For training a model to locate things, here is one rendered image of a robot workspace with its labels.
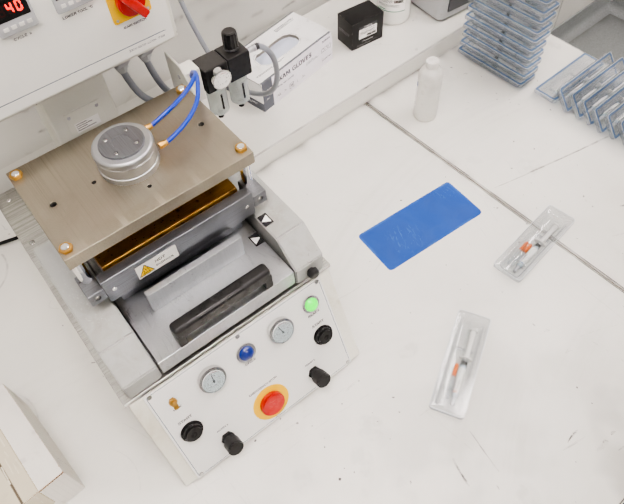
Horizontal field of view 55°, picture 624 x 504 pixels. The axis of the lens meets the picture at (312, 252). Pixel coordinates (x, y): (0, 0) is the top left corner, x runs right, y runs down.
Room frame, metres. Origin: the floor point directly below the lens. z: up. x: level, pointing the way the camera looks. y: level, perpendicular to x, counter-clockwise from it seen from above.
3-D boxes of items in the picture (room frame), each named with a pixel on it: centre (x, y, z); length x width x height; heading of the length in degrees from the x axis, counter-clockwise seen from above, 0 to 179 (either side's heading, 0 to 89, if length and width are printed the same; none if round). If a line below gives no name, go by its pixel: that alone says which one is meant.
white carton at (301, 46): (1.11, 0.04, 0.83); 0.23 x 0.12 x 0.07; 136
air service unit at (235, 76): (0.79, 0.12, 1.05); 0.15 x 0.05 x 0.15; 125
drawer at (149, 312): (0.52, 0.20, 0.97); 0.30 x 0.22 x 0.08; 35
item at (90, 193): (0.59, 0.23, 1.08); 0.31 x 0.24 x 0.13; 125
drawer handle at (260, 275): (0.40, 0.12, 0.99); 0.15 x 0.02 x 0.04; 125
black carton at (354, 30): (1.21, -0.15, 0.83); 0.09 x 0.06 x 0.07; 120
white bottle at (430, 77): (0.99, -0.27, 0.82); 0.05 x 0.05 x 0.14
